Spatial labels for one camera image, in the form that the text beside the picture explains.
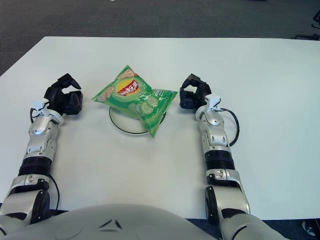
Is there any white plate with black rim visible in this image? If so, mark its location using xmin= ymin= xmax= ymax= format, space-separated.
xmin=109 ymin=106 xmax=167 ymax=136

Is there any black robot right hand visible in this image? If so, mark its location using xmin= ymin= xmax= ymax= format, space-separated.
xmin=178 ymin=73 xmax=213 ymax=110

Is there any green potato chips bag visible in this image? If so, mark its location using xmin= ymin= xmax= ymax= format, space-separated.
xmin=91 ymin=64 xmax=179 ymax=138

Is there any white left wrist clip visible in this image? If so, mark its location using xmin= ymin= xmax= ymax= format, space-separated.
xmin=31 ymin=98 xmax=51 ymax=118

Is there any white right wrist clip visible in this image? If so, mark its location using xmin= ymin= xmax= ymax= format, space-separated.
xmin=206 ymin=94 xmax=222 ymax=113

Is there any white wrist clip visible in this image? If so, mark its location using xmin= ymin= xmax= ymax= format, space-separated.
xmin=206 ymin=94 xmax=222 ymax=113
xmin=31 ymin=98 xmax=51 ymax=118

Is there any black chair base with caster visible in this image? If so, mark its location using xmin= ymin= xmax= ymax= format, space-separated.
xmin=301 ymin=219 xmax=320 ymax=240

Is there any grey robot torso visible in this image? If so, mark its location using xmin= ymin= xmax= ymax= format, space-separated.
xmin=0 ymin=202 xmax=221 ymax=240

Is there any black office chair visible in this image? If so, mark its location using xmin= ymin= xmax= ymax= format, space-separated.
xmin=293 ymin=7 xmax=320 ymax=41

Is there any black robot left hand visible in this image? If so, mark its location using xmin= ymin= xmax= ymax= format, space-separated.
xmin=43 ymin=73 xmax=84 ymax=117

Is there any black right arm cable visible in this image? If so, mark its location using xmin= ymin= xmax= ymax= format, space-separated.
xmin=219 ymin=107 xmax=240 ymax=146

